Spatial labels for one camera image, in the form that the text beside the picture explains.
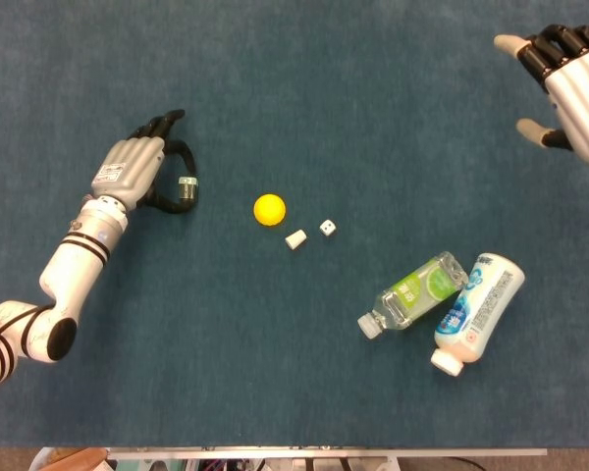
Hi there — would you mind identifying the clear bottle green label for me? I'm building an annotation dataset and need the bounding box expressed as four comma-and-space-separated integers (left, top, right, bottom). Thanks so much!
356, 250, 470, 340

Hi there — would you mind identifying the small white tapered plug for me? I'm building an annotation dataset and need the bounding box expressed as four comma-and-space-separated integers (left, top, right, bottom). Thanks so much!
284, 228, 308, 252

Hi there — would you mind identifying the teal carpet table mat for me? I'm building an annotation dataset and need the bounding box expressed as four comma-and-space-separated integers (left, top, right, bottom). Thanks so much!
0, 0, 589, 448

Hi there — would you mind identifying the small grey metal nut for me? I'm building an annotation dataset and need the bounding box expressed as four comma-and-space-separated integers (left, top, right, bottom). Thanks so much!
178, 176, 199, 203

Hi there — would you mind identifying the white drink bottle blue label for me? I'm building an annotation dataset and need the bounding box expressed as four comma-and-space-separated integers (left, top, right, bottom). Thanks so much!
430, 252, 526, 378

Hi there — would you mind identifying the yellow ridged dome cap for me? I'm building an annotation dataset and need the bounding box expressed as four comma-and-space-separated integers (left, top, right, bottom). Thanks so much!
252, 193, 288, 230

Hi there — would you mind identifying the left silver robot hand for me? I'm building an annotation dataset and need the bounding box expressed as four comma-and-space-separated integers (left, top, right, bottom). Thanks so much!
80, 108, 200, 216

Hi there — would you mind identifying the brown box under table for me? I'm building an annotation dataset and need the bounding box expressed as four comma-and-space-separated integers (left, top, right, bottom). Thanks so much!
37, 446, 110, 471

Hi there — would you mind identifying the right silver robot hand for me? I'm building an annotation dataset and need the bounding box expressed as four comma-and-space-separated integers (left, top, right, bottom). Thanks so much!
493, 23, 589, 171

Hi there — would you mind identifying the aluminium table edge rail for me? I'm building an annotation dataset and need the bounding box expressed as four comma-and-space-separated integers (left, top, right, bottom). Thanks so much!
106, 445, 549, 462

